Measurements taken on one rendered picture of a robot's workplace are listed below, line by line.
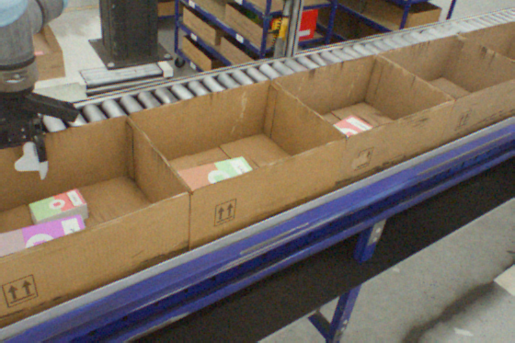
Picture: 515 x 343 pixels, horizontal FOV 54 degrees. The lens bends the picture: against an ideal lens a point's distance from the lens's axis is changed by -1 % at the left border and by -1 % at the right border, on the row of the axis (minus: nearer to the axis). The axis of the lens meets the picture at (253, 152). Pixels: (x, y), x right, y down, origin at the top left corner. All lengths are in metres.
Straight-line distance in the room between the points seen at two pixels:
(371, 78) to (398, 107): 0.12
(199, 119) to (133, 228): 0.41
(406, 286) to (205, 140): 1.31
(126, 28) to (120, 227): 1.17
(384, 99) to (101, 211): 0.89
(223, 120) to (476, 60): 0.92
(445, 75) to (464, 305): 0.99
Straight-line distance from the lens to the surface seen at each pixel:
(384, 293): 2.25
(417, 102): 1.50
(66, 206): 1.09
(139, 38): 1.99
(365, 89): 1.60
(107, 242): 0.91
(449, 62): 1.89
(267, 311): 1.30
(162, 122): 1.19
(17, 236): 1.02
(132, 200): 1.15
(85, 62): 2.02
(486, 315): 2.37
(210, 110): 1.24
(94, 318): 0.93
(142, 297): 0.95
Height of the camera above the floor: 1.66
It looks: 36 degrees down
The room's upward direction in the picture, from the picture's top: 7 degrees clockwise
